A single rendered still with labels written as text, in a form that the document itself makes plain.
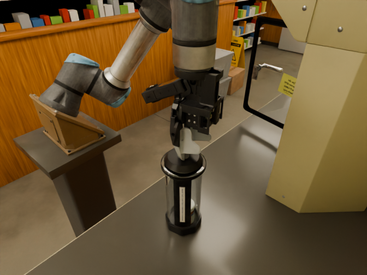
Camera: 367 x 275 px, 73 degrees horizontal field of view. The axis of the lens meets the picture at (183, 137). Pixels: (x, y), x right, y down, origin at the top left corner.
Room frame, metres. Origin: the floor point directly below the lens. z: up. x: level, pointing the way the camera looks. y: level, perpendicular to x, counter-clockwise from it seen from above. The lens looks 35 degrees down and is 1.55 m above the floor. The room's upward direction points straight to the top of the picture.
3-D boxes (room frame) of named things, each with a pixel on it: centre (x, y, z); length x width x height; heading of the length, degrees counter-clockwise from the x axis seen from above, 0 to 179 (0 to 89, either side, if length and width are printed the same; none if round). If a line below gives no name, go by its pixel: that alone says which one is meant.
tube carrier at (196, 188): (0.45, 0.00, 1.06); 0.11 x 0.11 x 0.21
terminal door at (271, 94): (0.91, -0.37, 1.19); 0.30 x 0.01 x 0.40; 37
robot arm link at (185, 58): (0.44, -0.02, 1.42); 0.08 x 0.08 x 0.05
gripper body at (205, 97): (0.44, -0.03, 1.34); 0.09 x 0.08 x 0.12; 61
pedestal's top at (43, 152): (0.88, 0.50, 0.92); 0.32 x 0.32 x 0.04; 50
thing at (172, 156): (0.45, 0.00, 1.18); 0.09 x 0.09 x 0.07
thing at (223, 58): (3.02, -0.28, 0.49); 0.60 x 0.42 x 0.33; 137
